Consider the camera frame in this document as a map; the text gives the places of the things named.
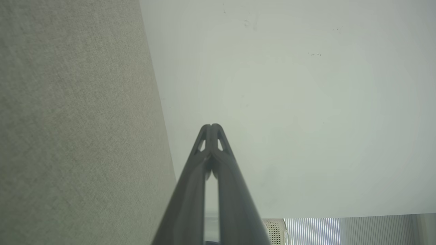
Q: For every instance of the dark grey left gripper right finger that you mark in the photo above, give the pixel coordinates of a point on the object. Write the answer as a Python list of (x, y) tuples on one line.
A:
[(233, 197)]

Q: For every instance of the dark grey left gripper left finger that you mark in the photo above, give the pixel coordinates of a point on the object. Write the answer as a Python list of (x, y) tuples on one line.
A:
[(190, 190)]

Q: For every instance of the white perforated laundry basket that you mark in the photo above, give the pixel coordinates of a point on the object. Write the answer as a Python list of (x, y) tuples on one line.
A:
[(275, 233)]

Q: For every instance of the white vertical blinds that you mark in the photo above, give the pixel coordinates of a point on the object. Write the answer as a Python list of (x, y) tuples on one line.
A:
[(311, 232)]

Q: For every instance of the grey fabric sofa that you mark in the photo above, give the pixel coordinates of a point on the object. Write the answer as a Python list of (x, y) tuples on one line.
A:
[(68, 136)]

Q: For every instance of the grey ribbed curtain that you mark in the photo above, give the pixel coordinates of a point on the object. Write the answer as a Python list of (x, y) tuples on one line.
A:
[(378, 230)]

